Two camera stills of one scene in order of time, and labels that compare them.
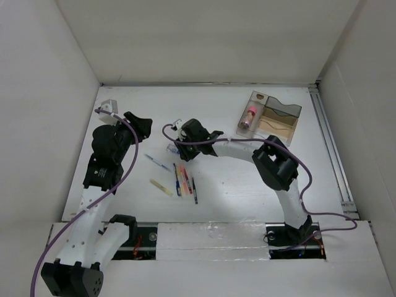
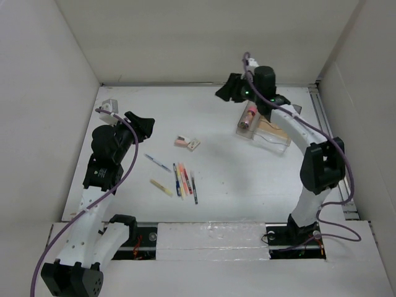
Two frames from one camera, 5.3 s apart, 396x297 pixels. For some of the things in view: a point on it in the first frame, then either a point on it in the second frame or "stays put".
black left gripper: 142,125 stays put
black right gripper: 185,154 to 231,88
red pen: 188,181 stays put
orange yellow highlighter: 182,182 stays put
